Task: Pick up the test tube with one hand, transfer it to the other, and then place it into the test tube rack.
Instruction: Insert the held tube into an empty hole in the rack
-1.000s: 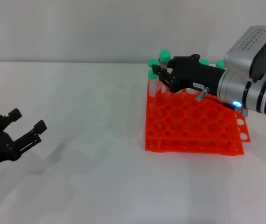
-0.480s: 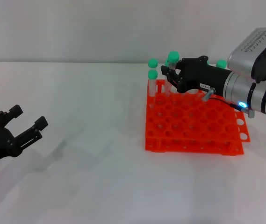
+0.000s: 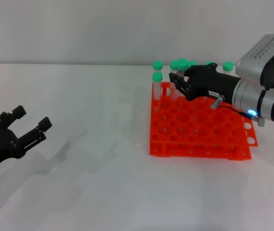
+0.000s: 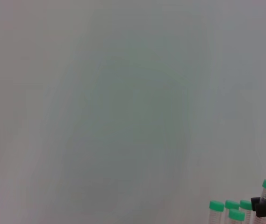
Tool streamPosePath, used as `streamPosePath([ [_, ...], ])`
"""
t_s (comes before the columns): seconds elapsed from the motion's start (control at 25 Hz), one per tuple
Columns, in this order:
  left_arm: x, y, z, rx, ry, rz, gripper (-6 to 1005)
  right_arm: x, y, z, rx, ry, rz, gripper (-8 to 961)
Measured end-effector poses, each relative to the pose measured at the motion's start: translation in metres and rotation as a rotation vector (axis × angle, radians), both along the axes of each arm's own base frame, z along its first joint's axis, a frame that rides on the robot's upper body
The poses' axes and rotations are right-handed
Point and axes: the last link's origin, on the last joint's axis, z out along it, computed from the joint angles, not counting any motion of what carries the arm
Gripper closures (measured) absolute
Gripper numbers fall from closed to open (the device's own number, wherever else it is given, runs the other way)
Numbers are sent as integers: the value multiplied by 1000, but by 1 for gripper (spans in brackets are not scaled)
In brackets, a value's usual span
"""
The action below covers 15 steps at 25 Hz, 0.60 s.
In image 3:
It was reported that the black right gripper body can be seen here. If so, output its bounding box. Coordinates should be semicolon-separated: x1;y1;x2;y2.
184;63;242;106

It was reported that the orange test tube rack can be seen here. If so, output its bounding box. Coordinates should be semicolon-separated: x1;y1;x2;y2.
148;82;258;161

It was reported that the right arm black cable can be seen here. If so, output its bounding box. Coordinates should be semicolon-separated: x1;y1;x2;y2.
210;95;265;127

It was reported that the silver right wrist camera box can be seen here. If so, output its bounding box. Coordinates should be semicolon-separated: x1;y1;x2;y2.
235;34;274;91

